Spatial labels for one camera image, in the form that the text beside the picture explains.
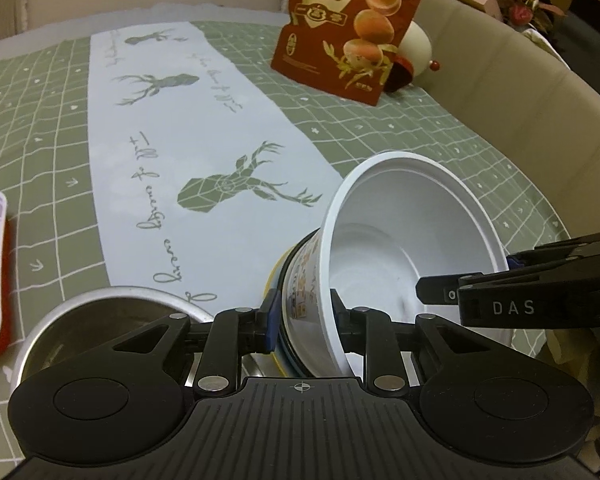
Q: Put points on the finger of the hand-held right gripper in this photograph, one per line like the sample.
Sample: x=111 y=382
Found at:
x=437 y=290
x=570 y=252

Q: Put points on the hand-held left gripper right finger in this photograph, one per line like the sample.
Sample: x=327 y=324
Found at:
x=352 y=330

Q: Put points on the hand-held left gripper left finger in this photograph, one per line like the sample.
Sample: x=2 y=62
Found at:
x=271 y=322

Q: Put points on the white disposable paper bowl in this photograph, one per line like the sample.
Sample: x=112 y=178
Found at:
x=405 y=220

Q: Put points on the stainless steel bowl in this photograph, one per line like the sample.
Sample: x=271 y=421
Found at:
x=80 y=315

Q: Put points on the tan cloth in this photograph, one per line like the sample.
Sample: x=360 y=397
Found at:
x=575 y=350

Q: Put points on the white deer print mat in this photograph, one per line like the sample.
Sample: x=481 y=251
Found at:
x=130 y=160

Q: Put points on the cream egg-shaped toy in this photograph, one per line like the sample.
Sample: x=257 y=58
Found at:
x=420 y=50

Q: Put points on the potted plant with flowers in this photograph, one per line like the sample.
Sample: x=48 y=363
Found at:
x=525 y=5

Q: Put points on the brown snack bag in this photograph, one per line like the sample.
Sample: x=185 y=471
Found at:
x=320 y=60

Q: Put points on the green checked blanket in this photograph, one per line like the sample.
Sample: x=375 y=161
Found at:
x=30 y=110

